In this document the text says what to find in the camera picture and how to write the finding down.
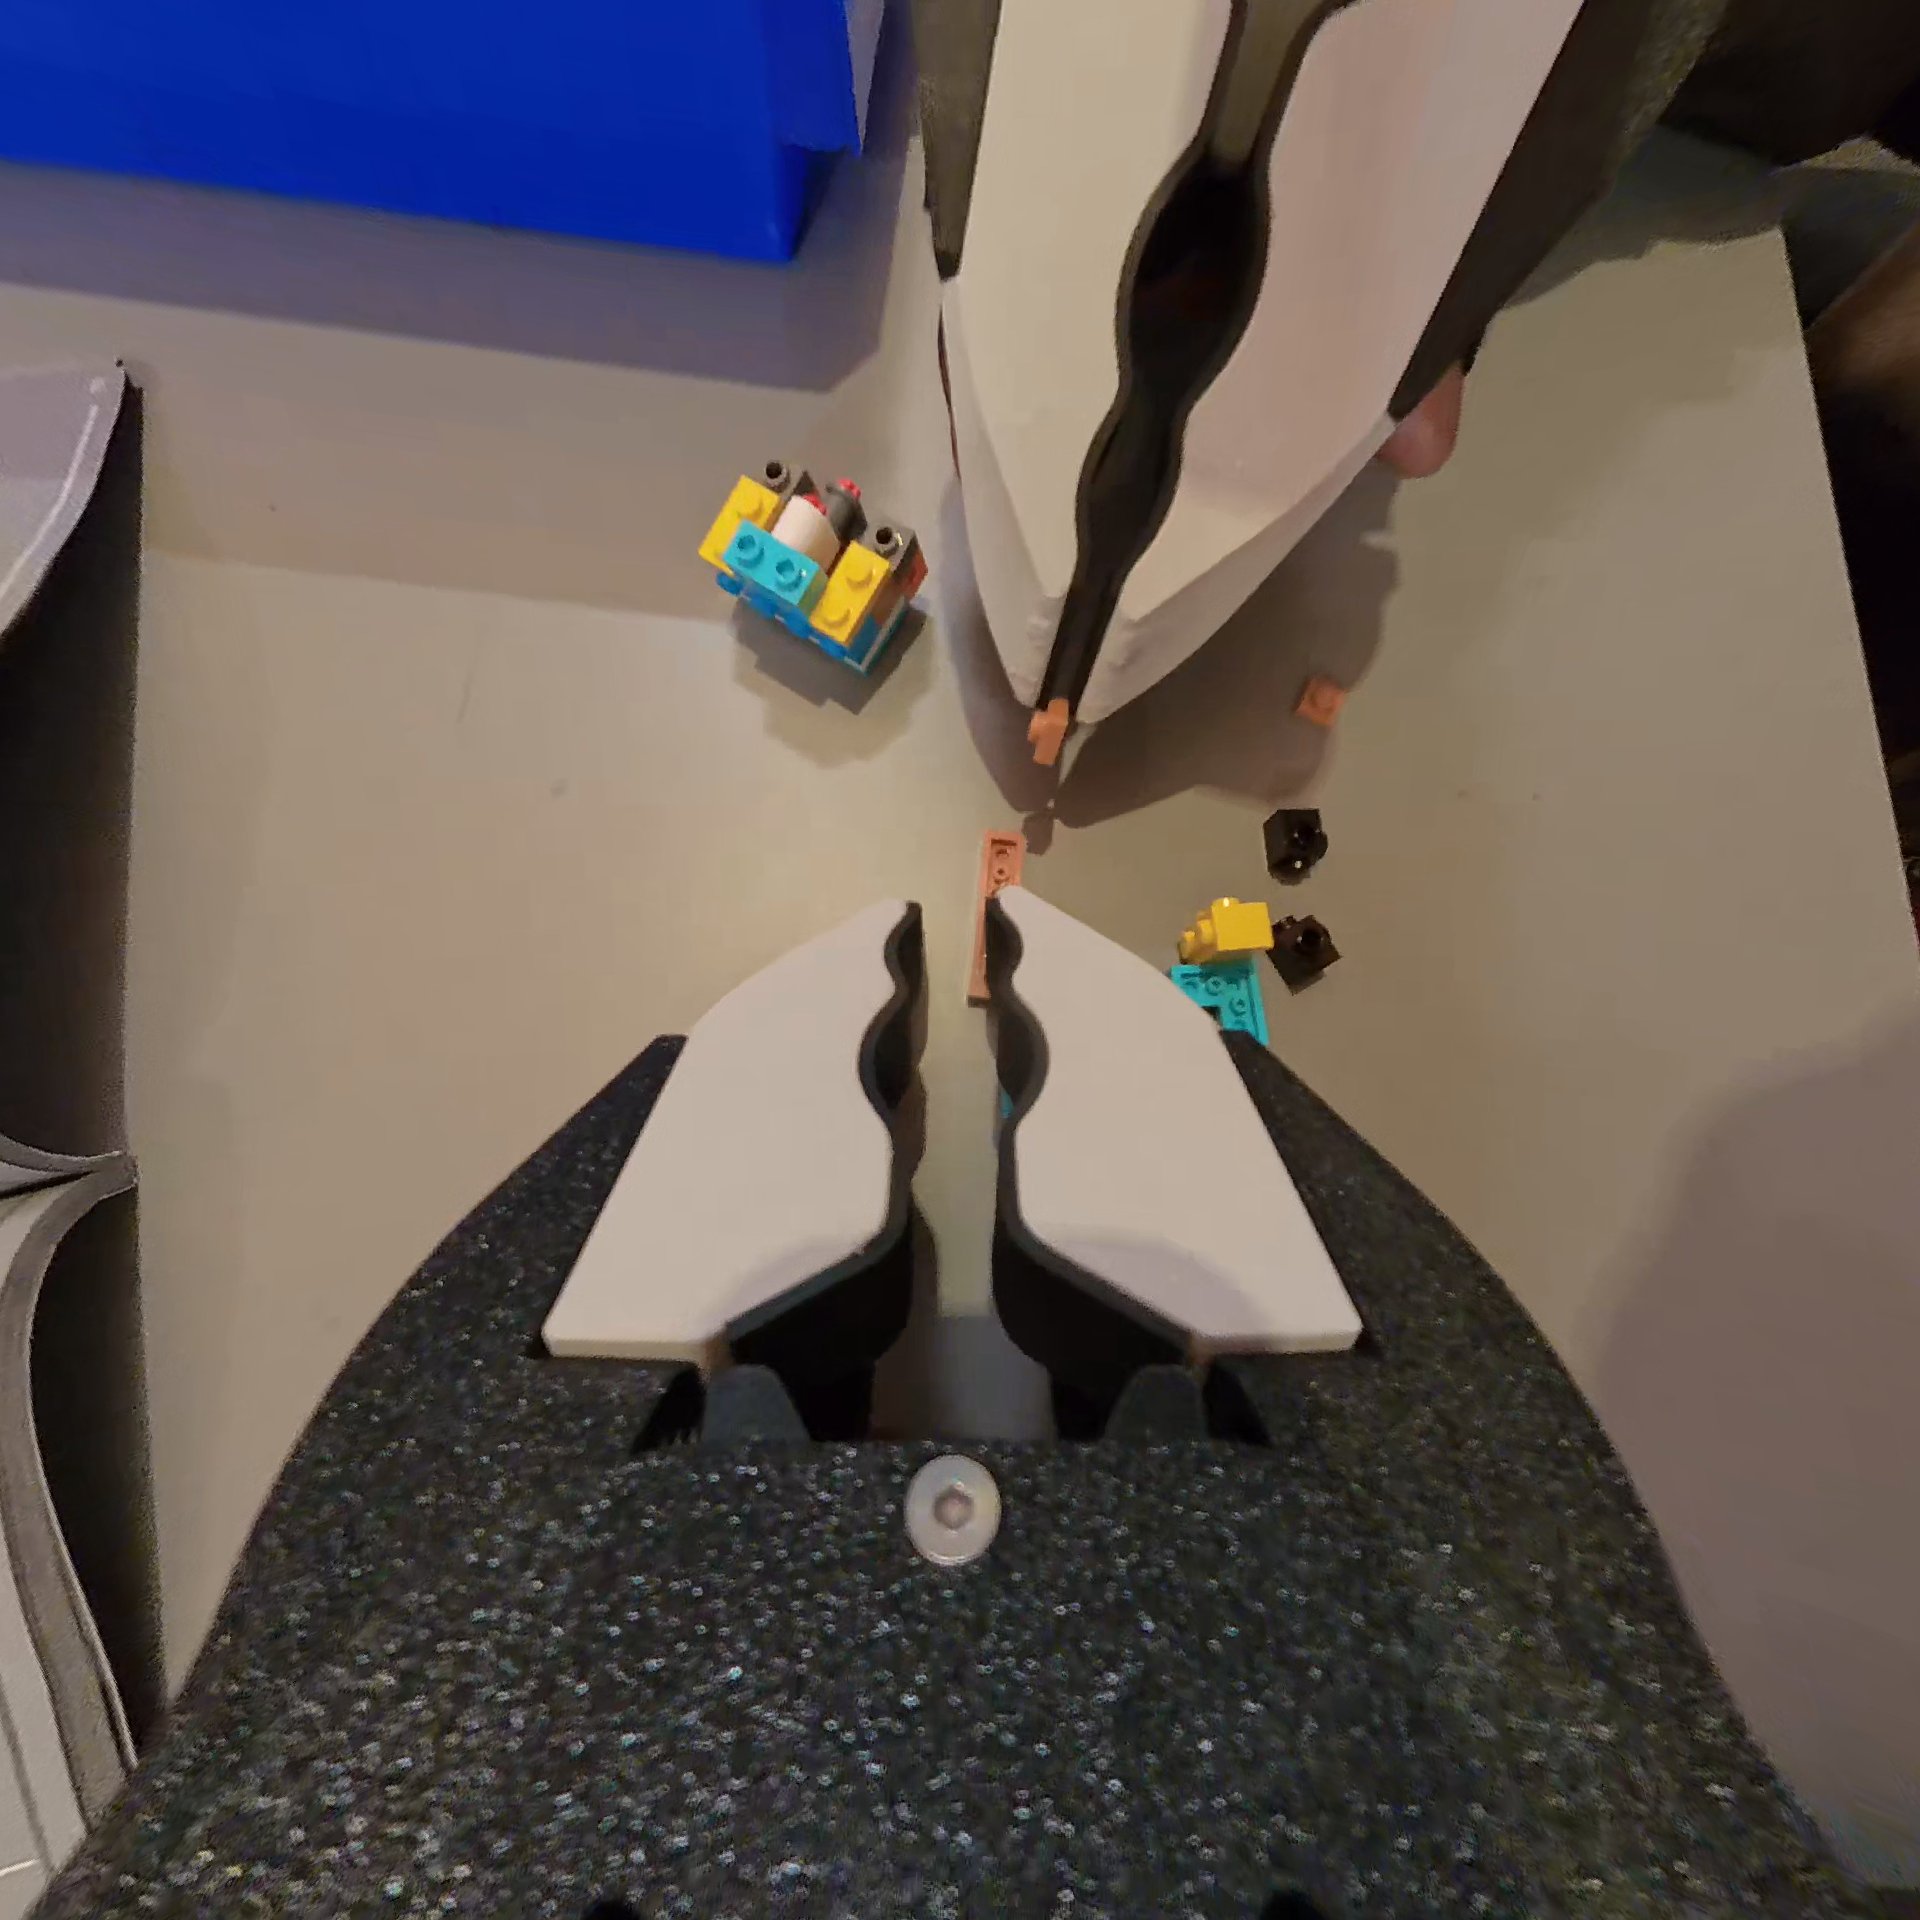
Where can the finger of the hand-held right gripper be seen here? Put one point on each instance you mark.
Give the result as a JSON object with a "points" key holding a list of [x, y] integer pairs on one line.
{"points": [[1049, 299], [1380, 224]]}

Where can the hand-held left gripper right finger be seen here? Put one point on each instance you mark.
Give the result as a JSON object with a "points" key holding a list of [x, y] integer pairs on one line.
{"points": [[1170, 1185]]}

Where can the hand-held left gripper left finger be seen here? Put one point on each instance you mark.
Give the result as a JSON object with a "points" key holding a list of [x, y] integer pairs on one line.
{"points": [[734, 1185]]}

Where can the long orange toy plate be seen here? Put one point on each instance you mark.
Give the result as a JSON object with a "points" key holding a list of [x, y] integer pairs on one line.
{"points": [[997, 868]]}

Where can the multicoloured toy brick assembly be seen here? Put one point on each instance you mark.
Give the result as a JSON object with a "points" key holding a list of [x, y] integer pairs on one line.
{"points": [[810, 570]]}

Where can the small orange square plate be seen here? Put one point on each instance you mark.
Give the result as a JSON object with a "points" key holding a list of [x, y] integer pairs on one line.
{"points": [[1322, 700], [1051, 730]]}

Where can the blue plastic bin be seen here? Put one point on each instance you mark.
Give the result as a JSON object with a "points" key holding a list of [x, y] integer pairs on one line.
{"points": [[420, 106]]}

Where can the person's right forearm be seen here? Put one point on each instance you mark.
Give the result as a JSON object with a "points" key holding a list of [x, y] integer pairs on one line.
{"points": [[1800, 76]]}

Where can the grey desk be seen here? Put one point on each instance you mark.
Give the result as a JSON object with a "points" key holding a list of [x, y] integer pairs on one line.
{"points": [[451, 749]]}

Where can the person's right hand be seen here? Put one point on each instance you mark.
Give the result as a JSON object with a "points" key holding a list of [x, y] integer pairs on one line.
{"points": [[1433, 428]]}

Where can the teal L-shaped plate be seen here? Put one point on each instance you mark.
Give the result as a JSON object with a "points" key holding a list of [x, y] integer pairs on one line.
{"points": [[1230, 1009]]}

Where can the yellow toy brick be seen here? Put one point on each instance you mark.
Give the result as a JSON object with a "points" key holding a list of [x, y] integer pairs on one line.
{"points": [[1230, 931]]}

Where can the black toy brick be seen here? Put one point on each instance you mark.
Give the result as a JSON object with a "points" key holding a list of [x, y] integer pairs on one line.
{"points": [[1305, 952], [1296, 844]]}

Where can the grey instruction booklet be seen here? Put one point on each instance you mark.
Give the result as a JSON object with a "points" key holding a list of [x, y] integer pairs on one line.
{"points": [[43, 1348]]}

